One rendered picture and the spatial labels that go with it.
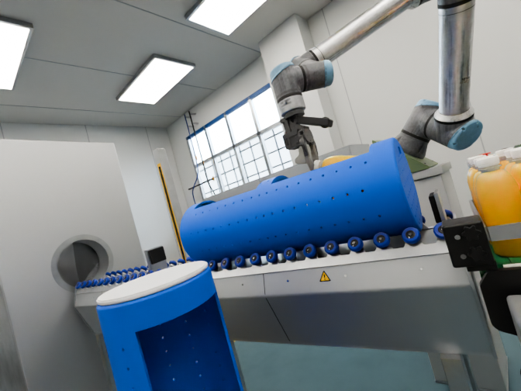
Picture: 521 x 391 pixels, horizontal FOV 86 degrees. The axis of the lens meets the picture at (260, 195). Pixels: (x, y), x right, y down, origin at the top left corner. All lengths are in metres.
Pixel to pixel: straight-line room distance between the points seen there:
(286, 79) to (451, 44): 0.66
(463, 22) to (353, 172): 0.75
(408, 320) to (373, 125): 3.14
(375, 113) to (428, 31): 0.95
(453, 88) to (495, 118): 2.22
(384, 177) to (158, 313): 0.63
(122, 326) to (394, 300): 0.67
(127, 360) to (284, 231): 0.53
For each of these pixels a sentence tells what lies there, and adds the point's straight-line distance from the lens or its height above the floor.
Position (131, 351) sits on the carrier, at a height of 0.92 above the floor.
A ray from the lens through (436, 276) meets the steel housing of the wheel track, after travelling 0.84.
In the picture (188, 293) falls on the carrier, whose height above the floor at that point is 1.00.
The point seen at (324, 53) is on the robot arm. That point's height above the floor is 1.64.
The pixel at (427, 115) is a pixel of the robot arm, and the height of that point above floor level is 1.35.
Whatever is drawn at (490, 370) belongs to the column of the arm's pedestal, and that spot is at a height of 0.11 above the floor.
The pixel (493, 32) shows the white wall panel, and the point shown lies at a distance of 3.79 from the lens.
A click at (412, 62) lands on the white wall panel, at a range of 3.84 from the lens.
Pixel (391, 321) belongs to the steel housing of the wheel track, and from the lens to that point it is 0.95.
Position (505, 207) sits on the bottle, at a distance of 0.77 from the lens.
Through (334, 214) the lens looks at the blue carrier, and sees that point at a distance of 0.84.
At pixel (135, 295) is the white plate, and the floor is 1.03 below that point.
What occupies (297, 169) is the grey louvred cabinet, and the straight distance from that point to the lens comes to 2.84.
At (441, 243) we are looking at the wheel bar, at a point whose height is 0.93.
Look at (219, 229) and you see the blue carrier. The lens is 1.08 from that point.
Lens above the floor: 1.15
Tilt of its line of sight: 2 degrees up
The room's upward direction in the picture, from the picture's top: 16 degrees counter-clockwise
